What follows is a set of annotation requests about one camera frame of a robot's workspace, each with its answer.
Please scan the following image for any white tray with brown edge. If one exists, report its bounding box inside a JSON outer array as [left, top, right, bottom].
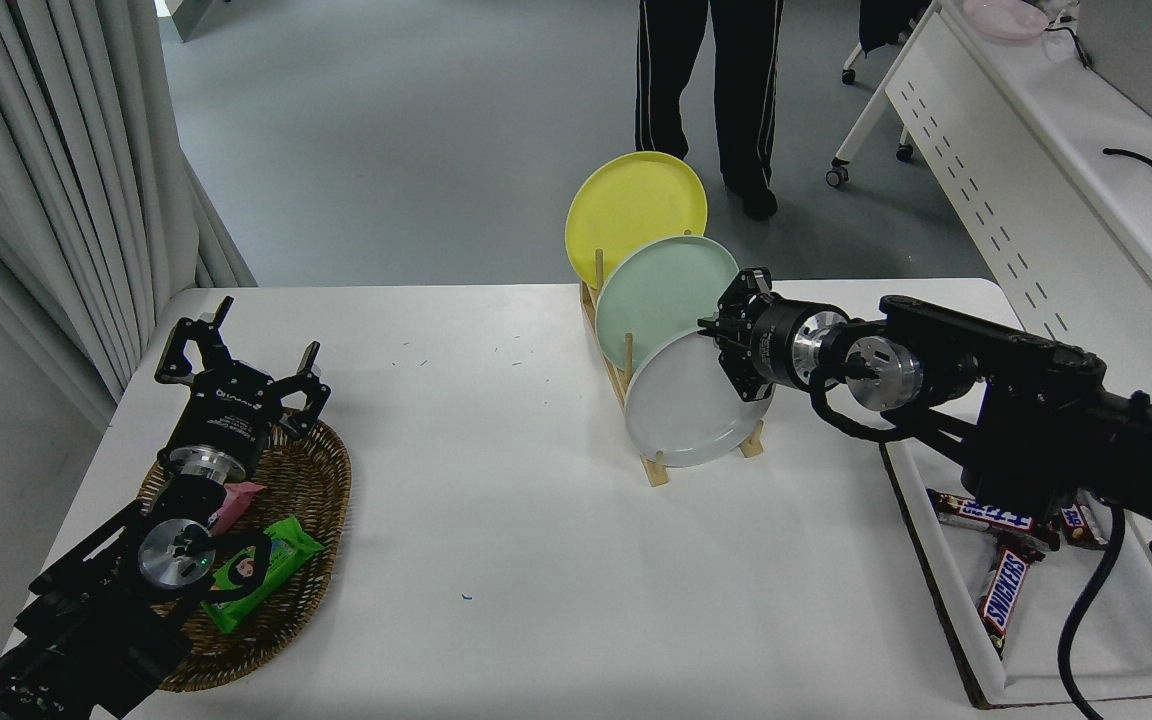
[[879, 440, 1152, 711]]

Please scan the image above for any grey laptop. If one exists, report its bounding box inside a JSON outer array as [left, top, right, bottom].
[[1076, 0, 1152, 137]]

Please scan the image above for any pink plate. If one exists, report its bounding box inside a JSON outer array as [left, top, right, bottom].
[[964, 0, 1050, 41]]

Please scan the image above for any white desk with slotted panel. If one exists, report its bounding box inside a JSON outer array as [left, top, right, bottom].
[[826, 0, 1152, 426]]

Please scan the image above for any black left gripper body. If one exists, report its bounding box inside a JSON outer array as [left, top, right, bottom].
[[169, 365, 284, 473]]

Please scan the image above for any thin black cable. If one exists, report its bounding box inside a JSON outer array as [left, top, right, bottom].
[[1041, 20, 1093, 69]]

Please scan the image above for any pale green plate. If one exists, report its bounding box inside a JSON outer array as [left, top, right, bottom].
[[596, 236, 743, 377]]

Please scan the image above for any pink snack packet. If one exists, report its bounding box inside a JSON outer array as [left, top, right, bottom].
[[206, 480, 267, 536]]

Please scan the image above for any black cable with yellow end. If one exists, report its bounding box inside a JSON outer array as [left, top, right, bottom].
[[1102, 148, 1152, 186]]

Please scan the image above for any yellow plate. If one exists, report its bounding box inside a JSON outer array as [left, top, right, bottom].
[[565, 152, 709, 291]]

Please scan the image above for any wooden plate rack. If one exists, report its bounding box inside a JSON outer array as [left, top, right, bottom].
[[579, 250, 767, 488]]

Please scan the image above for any grey plate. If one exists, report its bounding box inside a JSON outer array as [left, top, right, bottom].
[[624, 328, 775, 469]]

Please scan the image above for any person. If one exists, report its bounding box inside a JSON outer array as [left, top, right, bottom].
[[634, 0, 785, 222]]

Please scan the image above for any brown wicker basket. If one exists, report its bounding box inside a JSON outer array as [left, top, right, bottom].
[[136, 408, 353, 693]]

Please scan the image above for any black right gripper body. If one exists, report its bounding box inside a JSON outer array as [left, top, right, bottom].
[[748, 298, 812, 393]]

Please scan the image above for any green snack packet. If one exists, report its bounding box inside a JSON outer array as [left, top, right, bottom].
[[201, 516, 325, 635]]

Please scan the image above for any pale grey curtain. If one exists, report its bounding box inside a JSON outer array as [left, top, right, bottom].
[[0, 0, 257, 431]]

